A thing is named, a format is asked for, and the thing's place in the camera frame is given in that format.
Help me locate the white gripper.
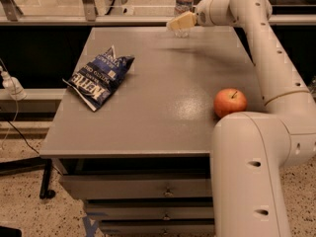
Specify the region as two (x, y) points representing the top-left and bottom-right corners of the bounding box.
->
(166, 0), (237, 31)

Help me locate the clear plastic water bottle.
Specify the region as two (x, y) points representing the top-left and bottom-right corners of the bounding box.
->
(174, 0), (194, 38)

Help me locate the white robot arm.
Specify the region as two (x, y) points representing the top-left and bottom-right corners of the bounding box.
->
(167, 0), (316, 237)

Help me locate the red apple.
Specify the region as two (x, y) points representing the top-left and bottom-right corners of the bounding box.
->
(213, 88), (248, 118)

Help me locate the blue Kettle chips bag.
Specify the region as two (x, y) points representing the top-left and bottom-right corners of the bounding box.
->
(64, 45), (134, 112)

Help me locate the top grey drawer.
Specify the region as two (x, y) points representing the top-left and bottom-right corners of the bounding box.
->
(60, 173), (212, 199)

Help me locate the grey drawer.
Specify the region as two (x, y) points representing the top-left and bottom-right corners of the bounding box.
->
(85, 198), (214, 220)
(60, 173), (212, 199)
(99, 219), (214, 235)

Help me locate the metal window railing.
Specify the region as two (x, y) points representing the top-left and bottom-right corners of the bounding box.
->
(0, 0), (315, 26)

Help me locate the black metal stand leg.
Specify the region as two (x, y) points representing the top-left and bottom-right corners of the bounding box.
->
(0, 156), (56, 200)

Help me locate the middle grey drawer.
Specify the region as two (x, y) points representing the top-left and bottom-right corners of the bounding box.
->
(85, 198), (214, 220)

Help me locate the bottom grey drawer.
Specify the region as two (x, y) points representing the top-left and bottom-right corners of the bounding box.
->
(99, 219), (214, 235)

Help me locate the white cable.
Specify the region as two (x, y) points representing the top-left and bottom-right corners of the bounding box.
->
(0, 58), (20, 150)

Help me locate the black cable on floor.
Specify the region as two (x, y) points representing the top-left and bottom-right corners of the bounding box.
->
(0, 107), (41, 156)

